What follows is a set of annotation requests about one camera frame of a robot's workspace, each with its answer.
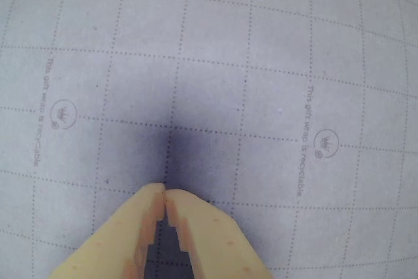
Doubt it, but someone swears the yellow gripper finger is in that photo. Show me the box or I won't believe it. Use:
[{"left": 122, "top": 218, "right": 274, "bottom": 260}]
[
  {"left": 165, "top": 188, "right": 276, "bottom": 279},
  {"left": 48, "top": 183, "right": 166, "bottom": 279}
]

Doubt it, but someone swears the gridded gift wrap paper sheet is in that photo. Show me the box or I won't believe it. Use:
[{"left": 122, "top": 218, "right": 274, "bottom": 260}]
[{"left": 0, "top": 0, "right": 418, "bottom": 279}]

